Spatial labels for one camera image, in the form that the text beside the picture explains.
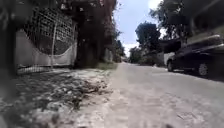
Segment tree with reddish leaves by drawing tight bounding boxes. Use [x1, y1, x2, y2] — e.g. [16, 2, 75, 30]
[63, 0, 118, 70]

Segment dark trees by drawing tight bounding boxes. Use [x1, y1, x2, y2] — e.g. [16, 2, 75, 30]
[128, 0, 201, 65]

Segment grey concrete road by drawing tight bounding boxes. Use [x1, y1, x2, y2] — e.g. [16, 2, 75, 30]
[71, 61, 224, 128]

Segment rough broken concrete driveway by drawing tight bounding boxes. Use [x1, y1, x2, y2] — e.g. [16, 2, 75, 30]
[0, 67, 116, 128]

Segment white lattice metal gate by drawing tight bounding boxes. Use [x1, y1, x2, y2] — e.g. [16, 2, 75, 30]
[14, 7, 79, 74]

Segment dark car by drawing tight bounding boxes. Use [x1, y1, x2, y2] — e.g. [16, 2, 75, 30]
[165, 34, 224, 78]

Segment building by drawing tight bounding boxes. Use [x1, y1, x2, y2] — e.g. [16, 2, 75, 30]
[186, 0, 224, 46]

